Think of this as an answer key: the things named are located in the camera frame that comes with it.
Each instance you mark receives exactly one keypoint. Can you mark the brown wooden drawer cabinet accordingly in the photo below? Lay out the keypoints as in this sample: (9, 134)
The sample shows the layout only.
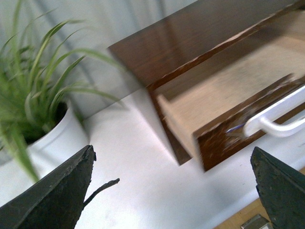
(170, 47)

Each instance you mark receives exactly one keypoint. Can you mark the white plant pot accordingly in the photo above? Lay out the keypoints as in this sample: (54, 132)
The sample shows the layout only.
(66, 139)

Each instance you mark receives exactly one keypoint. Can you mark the white drawer handle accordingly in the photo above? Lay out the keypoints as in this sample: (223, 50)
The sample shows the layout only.
(265, 120)

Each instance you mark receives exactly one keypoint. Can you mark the brown wooden drawer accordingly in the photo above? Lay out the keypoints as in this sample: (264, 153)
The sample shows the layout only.
(205, 107)

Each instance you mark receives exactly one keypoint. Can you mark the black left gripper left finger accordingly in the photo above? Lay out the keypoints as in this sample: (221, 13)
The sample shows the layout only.
(58, 199)

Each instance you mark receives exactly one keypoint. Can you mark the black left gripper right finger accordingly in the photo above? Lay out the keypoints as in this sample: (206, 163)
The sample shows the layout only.
(281, 190)

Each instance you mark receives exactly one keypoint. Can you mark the green spider plant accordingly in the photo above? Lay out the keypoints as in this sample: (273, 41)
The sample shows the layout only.
(36, 79)

